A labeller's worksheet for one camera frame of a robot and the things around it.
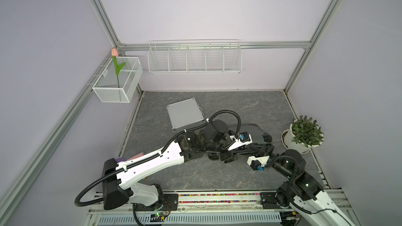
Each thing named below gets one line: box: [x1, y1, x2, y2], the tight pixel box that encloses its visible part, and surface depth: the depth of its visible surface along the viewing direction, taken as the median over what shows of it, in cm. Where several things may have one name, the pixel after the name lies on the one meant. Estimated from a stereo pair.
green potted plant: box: [291, 115, 325, 148], surface depth 80 cm
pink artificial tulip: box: [111, 47, 127, 88], surface depth 87 cm
